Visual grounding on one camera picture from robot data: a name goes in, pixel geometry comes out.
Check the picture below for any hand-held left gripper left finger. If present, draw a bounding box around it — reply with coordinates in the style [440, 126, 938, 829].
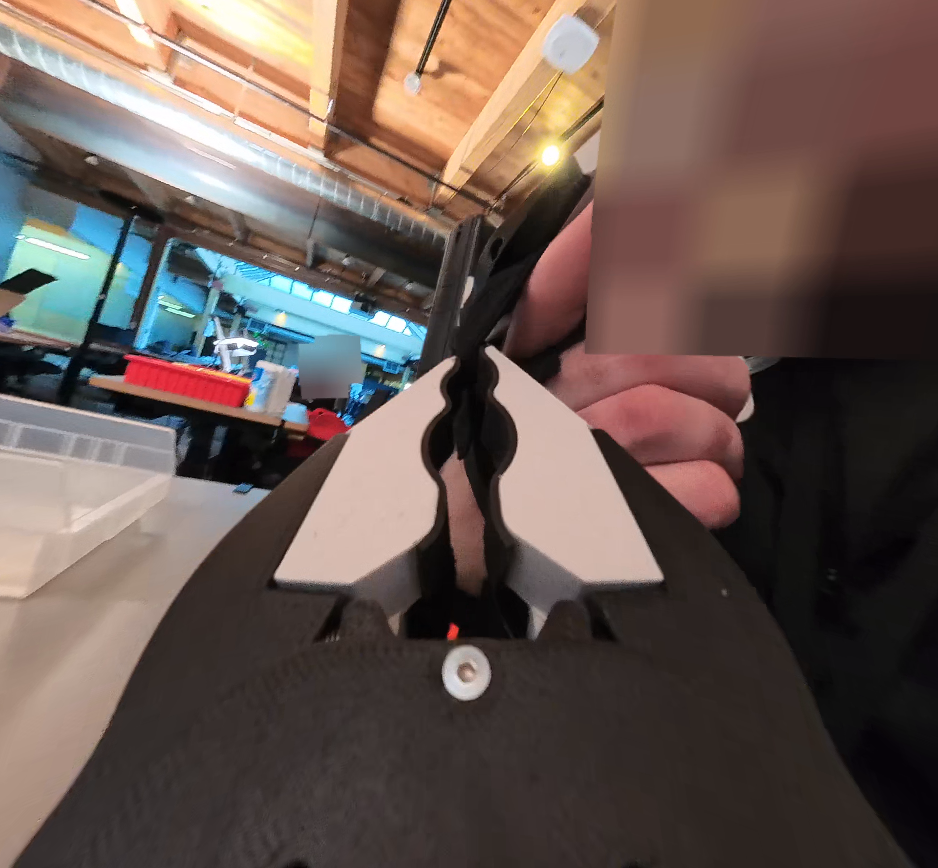
[273, 357, 463, 636]

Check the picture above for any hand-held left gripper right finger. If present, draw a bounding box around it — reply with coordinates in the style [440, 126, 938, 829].
[480, 345, 665, 636]

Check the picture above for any person's right hand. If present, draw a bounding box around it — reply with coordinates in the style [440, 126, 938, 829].
[508, 205, 756, 529]

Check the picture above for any white wipes container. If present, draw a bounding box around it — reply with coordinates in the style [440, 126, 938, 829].
[248, 360, 300, 415]

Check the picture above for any wooden work table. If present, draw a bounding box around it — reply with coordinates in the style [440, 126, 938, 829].
[88, 376, 309, 473]

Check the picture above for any red plastic bin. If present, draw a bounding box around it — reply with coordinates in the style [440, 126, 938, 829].
[123, 354, 252, 409]

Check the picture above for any white ceiling device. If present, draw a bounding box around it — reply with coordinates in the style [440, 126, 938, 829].
[541, 14, 600, 75]

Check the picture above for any black ceiling light track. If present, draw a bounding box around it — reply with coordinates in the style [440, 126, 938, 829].
[405, 0, 481, 94]

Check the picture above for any person's dark clothing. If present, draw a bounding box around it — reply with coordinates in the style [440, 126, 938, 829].
[714, 355, 938, 868]

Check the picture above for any clear plastic storage bin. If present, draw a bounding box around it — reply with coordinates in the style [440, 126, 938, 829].
[0, 395, 178, 599]

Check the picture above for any black support pole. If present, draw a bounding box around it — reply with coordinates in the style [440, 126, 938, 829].
[57, 207, 142, 403]

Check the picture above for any silver ventilation duct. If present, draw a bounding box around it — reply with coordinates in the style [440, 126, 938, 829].
[0, 25, 455, 254]

